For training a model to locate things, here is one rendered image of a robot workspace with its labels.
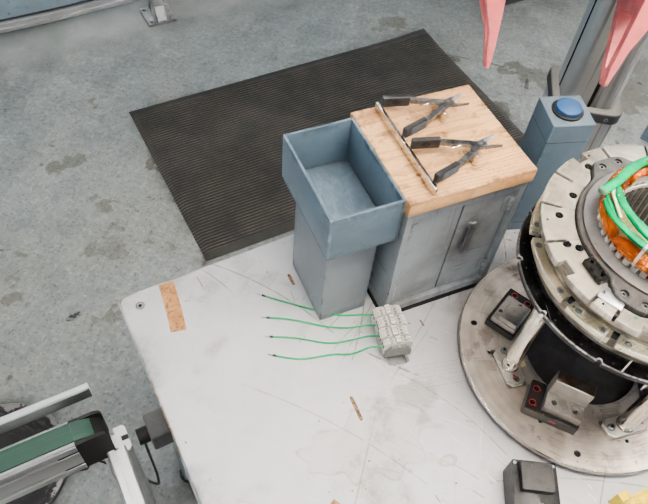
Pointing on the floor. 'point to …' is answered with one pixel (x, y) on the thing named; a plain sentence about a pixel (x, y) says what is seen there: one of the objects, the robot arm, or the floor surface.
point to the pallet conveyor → (62, 452)
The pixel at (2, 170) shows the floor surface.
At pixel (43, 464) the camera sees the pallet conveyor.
